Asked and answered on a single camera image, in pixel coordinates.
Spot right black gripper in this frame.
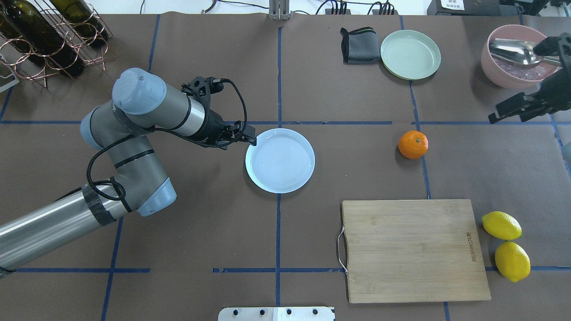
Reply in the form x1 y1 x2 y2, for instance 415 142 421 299
488 68 571 124

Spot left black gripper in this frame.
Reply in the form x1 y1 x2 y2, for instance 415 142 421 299
200 110 257 150

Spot light blue plate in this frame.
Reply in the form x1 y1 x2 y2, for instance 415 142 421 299
245 128 316 194

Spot orange mandarin fruit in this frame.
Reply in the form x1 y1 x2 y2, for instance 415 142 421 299
397 131 429 159

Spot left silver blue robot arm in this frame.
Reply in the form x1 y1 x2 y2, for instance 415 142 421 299
0 68 257 278

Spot light green plate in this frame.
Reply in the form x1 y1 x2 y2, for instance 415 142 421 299
380 30 441 81

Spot metal scoop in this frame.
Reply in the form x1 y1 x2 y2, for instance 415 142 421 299
488 38 562 67

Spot pink bowl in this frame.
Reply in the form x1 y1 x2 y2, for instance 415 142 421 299
480 25 562 89

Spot yellow lemon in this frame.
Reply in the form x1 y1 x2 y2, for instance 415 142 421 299
494 241 531 283
481 211 522 241

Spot folded dark grey cloth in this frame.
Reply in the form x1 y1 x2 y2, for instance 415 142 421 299
340 27 381 65

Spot bamboo cutting board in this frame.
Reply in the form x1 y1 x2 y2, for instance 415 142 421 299
340 199 491 304

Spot dark green wine bottle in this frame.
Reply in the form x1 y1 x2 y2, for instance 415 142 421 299
1 0 84 78

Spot aluminium frame post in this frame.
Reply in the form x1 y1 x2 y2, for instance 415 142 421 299
269 0 291 21

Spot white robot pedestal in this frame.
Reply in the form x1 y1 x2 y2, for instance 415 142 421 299
218 306 336 321

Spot copper wire bottle rack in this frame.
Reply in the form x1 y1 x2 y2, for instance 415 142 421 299
1 0 117 88

